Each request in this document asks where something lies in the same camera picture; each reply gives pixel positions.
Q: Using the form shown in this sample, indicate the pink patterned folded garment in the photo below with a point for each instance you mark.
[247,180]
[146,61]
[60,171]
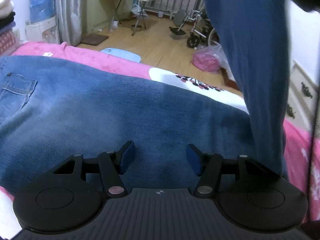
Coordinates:
[9,42]

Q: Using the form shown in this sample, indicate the pink floral bed blanket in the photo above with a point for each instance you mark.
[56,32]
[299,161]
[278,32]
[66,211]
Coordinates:
[297,139]

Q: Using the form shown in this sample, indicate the white water dispenser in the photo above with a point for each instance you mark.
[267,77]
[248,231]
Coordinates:
[44,31]

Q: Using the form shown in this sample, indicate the white folded sweater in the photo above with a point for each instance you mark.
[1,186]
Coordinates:
[6,7]

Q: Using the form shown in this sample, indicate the grey curtain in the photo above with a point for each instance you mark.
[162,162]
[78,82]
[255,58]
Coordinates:
[69,18]

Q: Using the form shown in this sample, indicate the pink plastic bag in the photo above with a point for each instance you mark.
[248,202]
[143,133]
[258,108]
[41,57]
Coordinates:
[210,59]

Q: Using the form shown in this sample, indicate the light blue plastic stool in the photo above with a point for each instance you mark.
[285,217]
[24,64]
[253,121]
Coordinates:
[124,54]

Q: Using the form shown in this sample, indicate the blue water bottle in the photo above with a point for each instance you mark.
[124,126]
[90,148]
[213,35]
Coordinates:
[41,10]

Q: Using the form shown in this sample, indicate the white cabinet with handles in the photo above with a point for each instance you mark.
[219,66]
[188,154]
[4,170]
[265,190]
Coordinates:
[302,98]

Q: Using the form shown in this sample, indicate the wheelchair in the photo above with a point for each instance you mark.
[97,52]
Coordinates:
[202,31]

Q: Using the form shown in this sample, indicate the blue denim jeans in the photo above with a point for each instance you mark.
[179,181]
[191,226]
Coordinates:
[53,108]

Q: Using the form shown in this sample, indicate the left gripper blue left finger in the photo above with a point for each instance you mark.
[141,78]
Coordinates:
[112,166]

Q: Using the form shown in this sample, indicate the black folded garment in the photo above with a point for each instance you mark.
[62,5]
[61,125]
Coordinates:
[6,21]

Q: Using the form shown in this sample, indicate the brown floor mat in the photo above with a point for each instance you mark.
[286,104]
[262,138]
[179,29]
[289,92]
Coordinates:
[94,39]

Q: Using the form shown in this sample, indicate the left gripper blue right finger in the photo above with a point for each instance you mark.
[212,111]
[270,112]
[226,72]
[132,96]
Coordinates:
[207,167]

